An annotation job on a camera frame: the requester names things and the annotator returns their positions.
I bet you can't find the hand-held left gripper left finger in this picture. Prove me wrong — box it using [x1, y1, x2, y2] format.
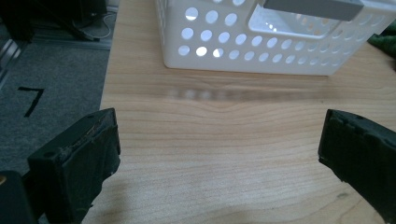
[26, 107, 121, 224]

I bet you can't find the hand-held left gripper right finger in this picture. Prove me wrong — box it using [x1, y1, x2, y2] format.
[317, 108, 396, 224]

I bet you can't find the green plush dinosaur toy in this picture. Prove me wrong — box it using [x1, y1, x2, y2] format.
[366, 21, 396, 61]

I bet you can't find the white perforated plastic basket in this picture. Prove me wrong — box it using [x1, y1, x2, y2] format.
[154, 0, 396, 77]

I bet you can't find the long metal floor rail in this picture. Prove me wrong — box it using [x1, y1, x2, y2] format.
[0, 37, 23, 91]

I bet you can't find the thin white floor cable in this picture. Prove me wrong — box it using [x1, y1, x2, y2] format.
[76, 12, 114, 41]

